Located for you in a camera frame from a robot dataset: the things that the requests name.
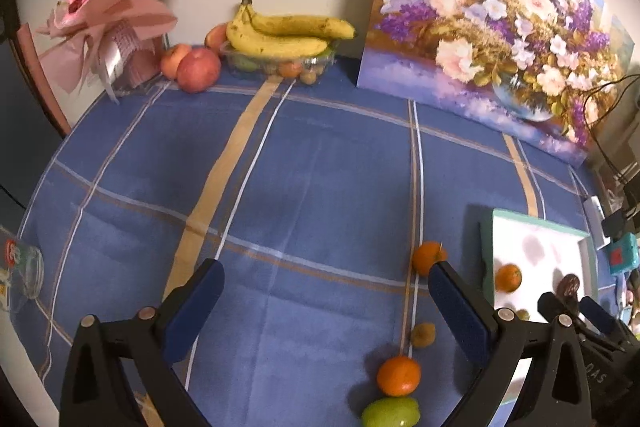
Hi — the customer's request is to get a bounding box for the red apple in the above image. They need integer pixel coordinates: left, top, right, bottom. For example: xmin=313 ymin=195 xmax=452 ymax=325
xmin=204 ymin=23 xmax=230 ymax=52
xmin=176 ymin=47 xmax=222 ymax=94
xmin=160 ymin=44 xmax=192 ymax=81

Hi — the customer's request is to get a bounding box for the white power strip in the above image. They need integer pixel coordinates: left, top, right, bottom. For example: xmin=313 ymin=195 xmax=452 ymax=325
xmin=582 ymin=196 xmax=608 ymax=243

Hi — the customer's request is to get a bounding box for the yellow banana bunch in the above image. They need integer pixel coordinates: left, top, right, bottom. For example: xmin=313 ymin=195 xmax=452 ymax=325
xmin=226 ymin=0 xmax=357 ymax=58

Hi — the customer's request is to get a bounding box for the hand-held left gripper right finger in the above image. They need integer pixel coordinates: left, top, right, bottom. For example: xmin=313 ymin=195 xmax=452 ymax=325
xmin=428 ymin=261 xmax=593 ymax=427

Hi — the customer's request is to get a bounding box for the white tray with teal rim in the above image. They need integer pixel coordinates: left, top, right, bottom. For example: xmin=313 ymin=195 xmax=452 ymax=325
xmin=480 ymin=208 xmax=598 ymax=408

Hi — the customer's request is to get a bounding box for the green jujube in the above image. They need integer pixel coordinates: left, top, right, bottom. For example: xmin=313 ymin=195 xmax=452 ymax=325
xmin=361 ymin=397 xmax=421 ymax=427

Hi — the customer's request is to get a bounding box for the teal cube clock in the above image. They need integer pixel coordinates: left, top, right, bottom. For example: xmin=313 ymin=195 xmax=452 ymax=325
xmin=605 ymin=231 xmax=640 ymax=275

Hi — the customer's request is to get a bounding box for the clear plastic fruit container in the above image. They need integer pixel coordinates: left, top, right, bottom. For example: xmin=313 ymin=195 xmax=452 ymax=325
xmin=220 ymin=42 xmax=337 ymax=85

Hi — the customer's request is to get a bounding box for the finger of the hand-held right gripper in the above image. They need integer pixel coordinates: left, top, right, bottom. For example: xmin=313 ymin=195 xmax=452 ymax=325
xmin=537 ymin=292 xmax=588 ymax=334
xmin=580 ymin=296 xmax=636 ymax=350

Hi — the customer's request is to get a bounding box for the blue plaid tablecloth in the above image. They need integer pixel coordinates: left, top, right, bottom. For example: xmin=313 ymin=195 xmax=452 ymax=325
xmin=10 ymin=42 xmax=640 ymax=427

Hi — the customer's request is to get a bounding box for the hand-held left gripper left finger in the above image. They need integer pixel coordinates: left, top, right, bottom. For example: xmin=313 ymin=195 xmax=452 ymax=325
xmin=60 ymin=258 xmax=226 ymax=427

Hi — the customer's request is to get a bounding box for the orange tangerine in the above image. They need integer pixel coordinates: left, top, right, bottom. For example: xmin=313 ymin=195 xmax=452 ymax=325
xmin=411 ymin=241 xmax=447 ymax=278
xmin=494 ymin=263 xmax=523 ymax=294
xmin=376 ymin=355 xmax=422 ymax=397

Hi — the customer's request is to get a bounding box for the clutter of small accessories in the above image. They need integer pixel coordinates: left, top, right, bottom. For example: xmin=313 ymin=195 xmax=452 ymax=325
xmin=617 ymin=267 xmax=640 ymax=338

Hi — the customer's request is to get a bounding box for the flower painting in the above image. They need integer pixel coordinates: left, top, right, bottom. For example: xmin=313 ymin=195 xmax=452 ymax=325
xmin=356 ymin=0 xmax=636 ymax=168

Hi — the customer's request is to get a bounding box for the pink flower bouquet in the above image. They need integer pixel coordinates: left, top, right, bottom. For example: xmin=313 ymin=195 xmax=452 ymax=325
xmin=32 ymin=0 xmax=191 ymax=105

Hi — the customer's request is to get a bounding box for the brown wooden frame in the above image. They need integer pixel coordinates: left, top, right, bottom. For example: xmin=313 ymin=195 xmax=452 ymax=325
xmin=15 ymin=24 xmax=71 ymax=138

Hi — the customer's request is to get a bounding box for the black cable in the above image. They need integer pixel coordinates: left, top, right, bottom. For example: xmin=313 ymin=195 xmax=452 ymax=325
xmin=592 ymin=92 xmax=640 ymax=212
xmin=582 ymin=74 xmax=640 ymax=208

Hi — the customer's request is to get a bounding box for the dark brown passion fruit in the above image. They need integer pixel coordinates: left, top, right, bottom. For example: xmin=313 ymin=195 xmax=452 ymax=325
xmin=556 ymin=273 xmax=582 ymax=300

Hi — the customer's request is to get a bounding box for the black charger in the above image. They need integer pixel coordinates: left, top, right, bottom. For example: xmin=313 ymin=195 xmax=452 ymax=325
xmin=600 ymin=207 xmax=633 ymax=238

